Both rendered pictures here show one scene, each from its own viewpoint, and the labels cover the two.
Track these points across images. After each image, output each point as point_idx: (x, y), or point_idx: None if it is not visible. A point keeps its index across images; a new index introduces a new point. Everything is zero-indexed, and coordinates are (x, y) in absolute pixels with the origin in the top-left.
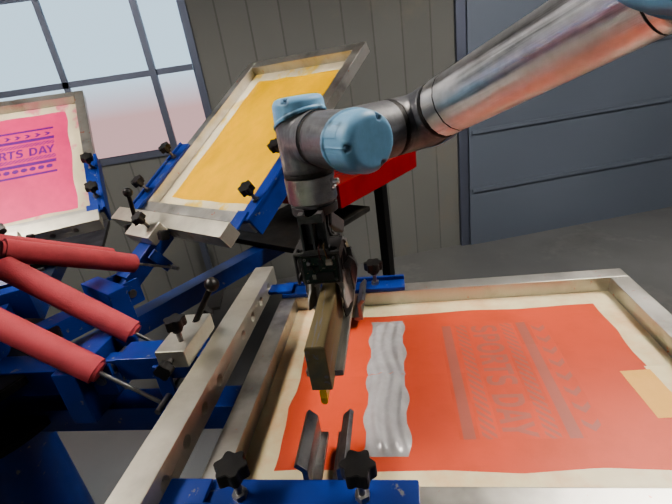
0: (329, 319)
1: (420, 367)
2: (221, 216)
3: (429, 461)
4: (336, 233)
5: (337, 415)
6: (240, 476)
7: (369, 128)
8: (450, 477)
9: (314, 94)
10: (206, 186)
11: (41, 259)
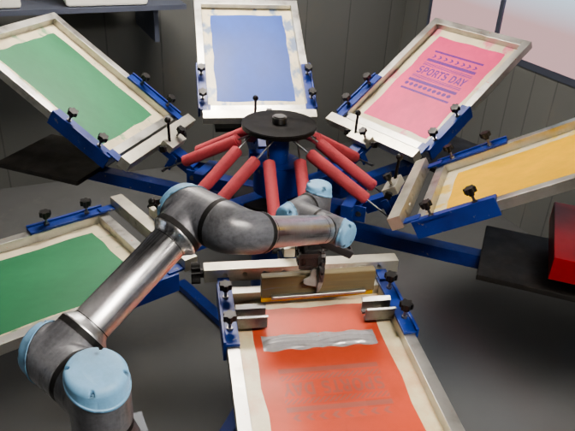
0: (283, 276)
1: (329, 352)
2: (422, 209)
3: (262, 357)
4: (323, 251)
5: (284, 325)
6: (222, 288)
7: (283, 214)
8: (254, 364)
9: (316, 187)
10: (466, 182)
11: (319, 168)
